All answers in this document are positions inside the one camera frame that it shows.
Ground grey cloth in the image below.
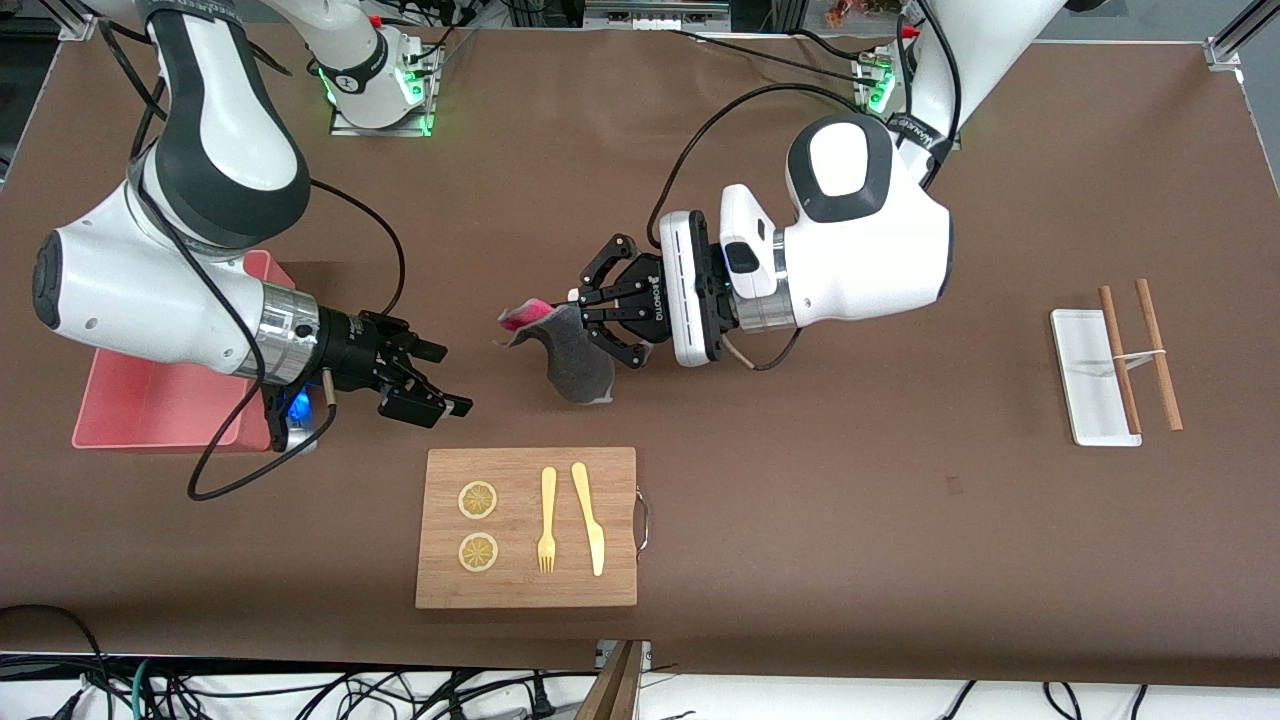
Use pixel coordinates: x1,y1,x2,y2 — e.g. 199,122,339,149
497,297,618,406

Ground wooden cutting board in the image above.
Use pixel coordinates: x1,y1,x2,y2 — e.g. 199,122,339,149
415,447,651,609

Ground yellow fork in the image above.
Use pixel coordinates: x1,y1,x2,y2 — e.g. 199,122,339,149
537,467,558,575

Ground yellow knife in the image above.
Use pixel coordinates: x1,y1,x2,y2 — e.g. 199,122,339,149
571,462,606,578

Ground pink plastic bin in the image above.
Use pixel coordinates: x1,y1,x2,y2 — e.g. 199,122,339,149
72,250,297,453

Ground grey power strip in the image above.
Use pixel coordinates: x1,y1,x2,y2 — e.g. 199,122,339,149
583,0,733,33

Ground wooden support beam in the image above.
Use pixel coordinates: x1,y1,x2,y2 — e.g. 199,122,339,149
575,640,646,720

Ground brown table cover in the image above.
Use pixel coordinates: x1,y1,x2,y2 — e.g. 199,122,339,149
0,18,1280,691

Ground white rectangular tray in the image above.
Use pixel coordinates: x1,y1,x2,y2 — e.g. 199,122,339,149
1050,309,1143,448

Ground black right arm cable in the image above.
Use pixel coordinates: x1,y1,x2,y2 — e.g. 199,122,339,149
95,20,406,501

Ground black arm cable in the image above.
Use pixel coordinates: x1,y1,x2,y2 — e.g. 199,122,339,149
648,0,963,251
95,20,406,501

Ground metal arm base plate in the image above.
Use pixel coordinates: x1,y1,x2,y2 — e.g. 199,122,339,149
330,40,438,139

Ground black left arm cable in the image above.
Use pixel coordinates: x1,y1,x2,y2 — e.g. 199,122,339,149
648,0,963,251

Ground long black table cable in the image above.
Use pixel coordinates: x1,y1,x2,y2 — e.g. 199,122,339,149
668,28,881,89

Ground black base power cable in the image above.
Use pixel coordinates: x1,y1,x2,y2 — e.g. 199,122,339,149
405,22,479,76

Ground tangled black floor cables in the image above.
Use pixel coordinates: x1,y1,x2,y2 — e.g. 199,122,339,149
150,668,561,720

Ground short black table cable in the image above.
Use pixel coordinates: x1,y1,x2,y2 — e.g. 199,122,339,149
795,28,881,63

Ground metal table bracket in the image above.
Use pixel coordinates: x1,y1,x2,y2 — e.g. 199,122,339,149
595,640,653,673

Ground thick black floor cable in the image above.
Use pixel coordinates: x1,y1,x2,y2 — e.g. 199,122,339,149
0,604,113,720

